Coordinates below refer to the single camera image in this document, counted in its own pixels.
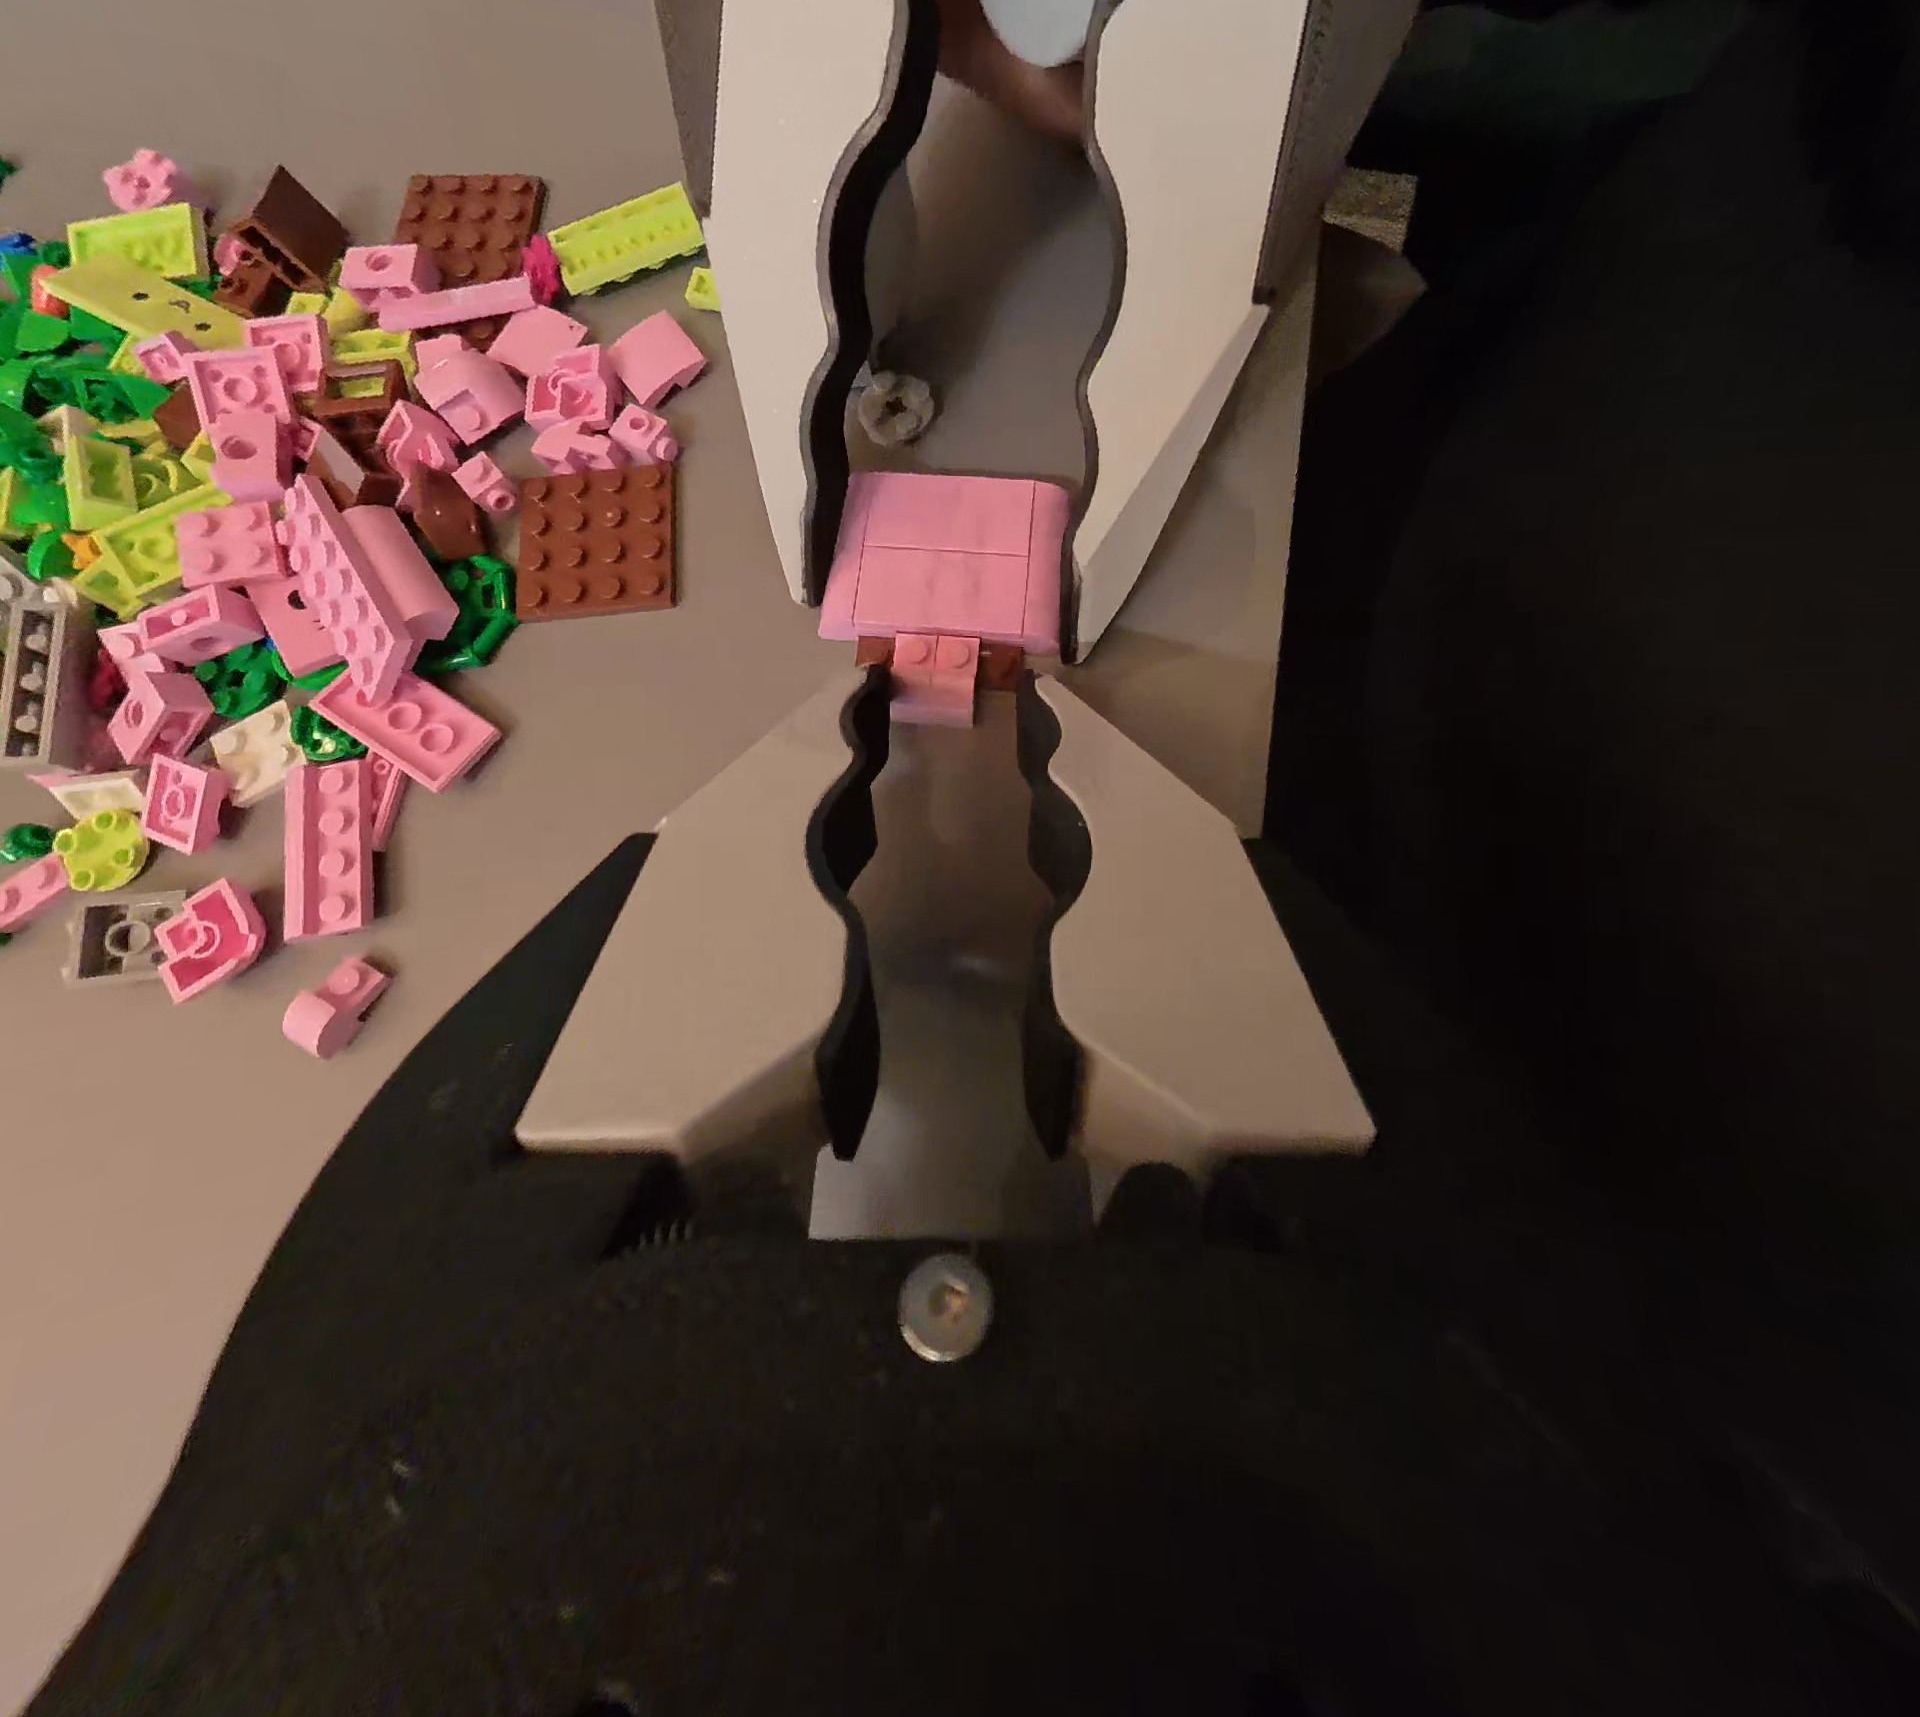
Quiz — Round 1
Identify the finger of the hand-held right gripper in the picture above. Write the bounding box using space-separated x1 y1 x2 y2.
1063 0 1335 666
716 0 921 608

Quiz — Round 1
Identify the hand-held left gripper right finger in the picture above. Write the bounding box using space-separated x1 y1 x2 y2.
1018 674 1375 1172

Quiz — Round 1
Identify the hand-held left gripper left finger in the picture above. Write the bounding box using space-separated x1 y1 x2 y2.
515 671 890 1169

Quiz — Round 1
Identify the pink rounded tile block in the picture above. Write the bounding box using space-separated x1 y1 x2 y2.
815 470 1082 731

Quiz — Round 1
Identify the pile of mixed toy bricks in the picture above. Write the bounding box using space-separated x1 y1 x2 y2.
0 148 722 1007

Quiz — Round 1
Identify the person's right hand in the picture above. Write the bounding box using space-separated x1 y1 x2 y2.
912 0 1091 146

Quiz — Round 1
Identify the brown square studded plate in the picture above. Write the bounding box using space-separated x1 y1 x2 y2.
515 458 678 621
393 172 548 292

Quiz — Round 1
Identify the small pink curved brick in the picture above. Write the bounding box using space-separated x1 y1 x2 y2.
279 958 391 1063

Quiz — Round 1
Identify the person's black jacket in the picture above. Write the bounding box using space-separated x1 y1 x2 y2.
1260 0 1920 1717

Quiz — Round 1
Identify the grey square plate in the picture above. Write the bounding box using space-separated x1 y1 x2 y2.
63 893 188 986

